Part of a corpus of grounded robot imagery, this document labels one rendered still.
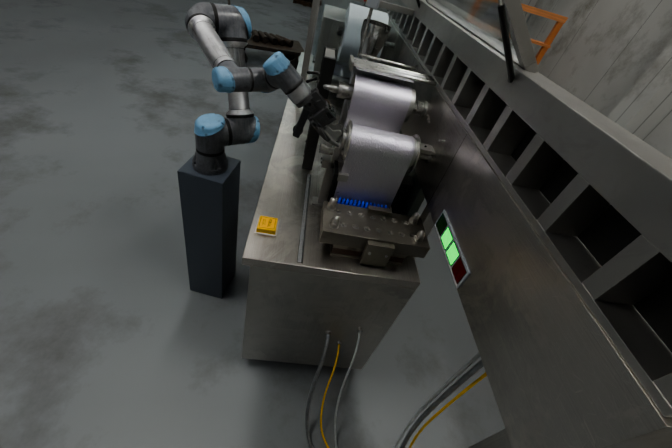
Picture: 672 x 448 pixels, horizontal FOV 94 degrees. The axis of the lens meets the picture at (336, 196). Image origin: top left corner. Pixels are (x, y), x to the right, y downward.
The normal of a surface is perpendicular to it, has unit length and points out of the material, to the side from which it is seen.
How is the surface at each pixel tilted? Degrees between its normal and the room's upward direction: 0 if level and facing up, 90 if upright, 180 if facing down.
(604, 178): 90
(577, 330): 90
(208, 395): 0
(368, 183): 90
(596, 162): 90
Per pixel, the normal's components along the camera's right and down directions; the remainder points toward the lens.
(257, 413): 0.23, -0.75
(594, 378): -0.97, -0.18
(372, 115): 0.00, 0.66
